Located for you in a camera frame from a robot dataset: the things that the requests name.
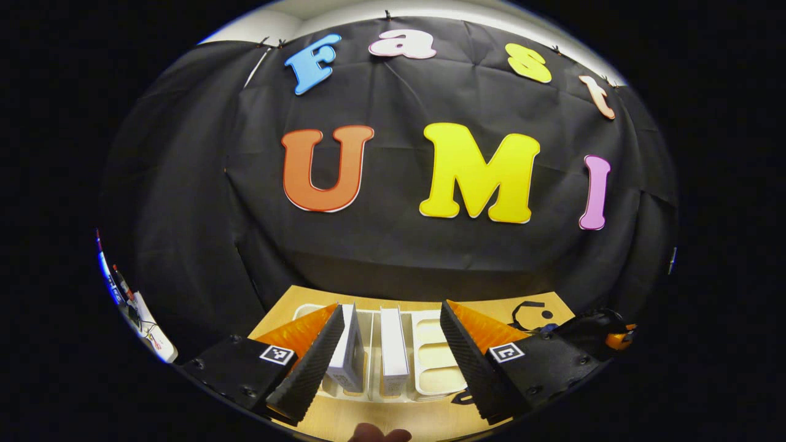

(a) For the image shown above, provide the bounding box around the blue schoolbag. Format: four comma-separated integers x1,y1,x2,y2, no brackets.
508,300,618,363

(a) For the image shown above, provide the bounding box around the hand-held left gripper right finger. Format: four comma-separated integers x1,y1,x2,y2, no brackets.
440,300,601,427

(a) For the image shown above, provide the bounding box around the plain white book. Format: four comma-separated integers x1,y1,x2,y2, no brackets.
379,307,411,397

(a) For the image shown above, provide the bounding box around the white book with grey cover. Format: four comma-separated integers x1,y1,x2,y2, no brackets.
325,303,367,394

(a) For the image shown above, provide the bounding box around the white bookshelf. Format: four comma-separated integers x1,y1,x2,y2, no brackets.
292,302,473,404

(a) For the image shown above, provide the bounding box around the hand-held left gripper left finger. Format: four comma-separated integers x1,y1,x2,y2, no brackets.
180,303,346,427

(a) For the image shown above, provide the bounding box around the white device with cables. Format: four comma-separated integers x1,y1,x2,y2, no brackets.
95,230,179,364

